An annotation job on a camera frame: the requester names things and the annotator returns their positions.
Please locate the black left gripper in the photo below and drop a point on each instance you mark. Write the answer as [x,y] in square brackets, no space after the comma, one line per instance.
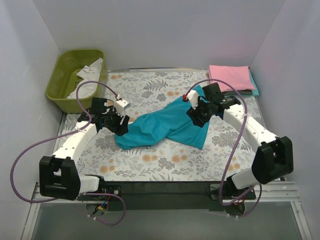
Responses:
[119,123]

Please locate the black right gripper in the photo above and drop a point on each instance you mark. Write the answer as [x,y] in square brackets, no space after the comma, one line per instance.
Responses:
[197,117]

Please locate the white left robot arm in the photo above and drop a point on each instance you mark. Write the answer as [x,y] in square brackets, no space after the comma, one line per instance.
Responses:
[58,174]

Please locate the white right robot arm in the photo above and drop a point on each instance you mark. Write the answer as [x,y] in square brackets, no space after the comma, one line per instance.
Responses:
[273,154]

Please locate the floral patterned table mat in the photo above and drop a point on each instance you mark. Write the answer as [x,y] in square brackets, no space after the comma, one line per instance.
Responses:
[168,160]

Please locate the pink folded t shirt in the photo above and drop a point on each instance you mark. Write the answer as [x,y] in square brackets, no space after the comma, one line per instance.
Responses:
[238,77]

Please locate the white crumpled t shirt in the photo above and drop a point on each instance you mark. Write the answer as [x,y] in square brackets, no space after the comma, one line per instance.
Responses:
[87,74]

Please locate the olive green plastic basket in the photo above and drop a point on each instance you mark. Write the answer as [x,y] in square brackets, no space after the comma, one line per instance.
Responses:
[64,79]

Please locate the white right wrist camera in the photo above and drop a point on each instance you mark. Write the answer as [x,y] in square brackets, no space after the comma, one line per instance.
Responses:
[191,97]

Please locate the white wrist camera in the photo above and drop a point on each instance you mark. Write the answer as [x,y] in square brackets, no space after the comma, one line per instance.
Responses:
[120,106]
[191,97]

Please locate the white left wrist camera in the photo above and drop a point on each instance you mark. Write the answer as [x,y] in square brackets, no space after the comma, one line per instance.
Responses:
[120,106]

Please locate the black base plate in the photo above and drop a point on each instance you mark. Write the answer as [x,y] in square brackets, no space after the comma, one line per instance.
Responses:
[200,202]

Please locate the aluminium front rail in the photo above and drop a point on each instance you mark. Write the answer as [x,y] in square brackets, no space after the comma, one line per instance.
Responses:
[275,191]

